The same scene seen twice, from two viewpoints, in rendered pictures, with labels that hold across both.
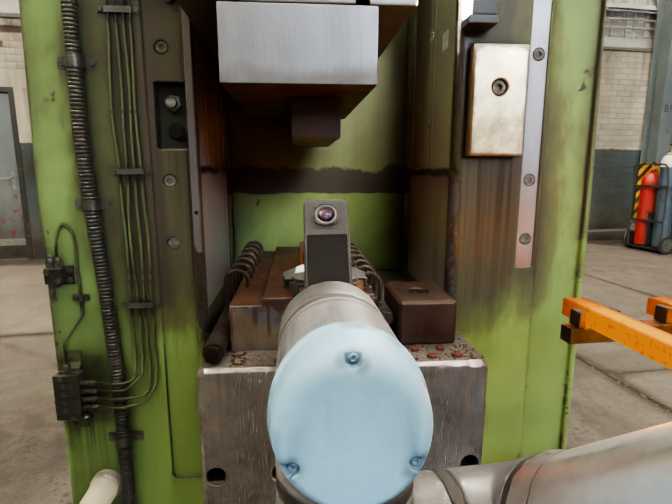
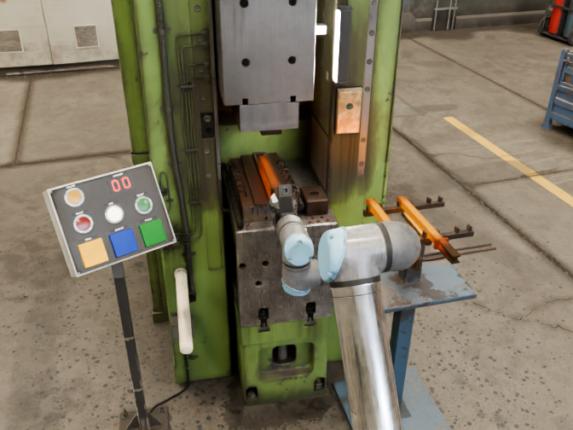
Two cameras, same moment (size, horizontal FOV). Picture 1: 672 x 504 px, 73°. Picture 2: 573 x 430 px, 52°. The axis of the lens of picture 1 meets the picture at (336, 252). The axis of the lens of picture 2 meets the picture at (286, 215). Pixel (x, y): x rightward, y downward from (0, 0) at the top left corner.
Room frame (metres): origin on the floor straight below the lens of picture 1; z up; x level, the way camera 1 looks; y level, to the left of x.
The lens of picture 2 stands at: (-1.25, 0.21, 2.04)
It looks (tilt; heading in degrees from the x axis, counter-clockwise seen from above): 31 degrees down; 353
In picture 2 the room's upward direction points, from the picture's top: straight up
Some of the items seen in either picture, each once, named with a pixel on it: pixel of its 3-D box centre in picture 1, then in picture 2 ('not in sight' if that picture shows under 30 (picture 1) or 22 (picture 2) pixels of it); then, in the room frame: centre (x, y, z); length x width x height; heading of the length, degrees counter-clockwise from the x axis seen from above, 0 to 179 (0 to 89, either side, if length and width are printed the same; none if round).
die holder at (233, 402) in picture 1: (331, 411); (274, 237); (0.83, 0.01, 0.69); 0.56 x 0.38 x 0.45; 5
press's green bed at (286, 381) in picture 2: not in sight; (274, 321); (0.83, 0.01, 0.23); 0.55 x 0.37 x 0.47; 5
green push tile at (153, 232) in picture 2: not in sight; (153, 232); (0.42, 0.45, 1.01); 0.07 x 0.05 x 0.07; 120
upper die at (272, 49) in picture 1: (298, 77); (259, 96); (0.82, 0.06, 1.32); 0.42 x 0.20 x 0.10; 5
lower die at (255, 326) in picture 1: (301, 282); (261, 183); (0.82, 0.06, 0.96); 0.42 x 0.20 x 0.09; 5
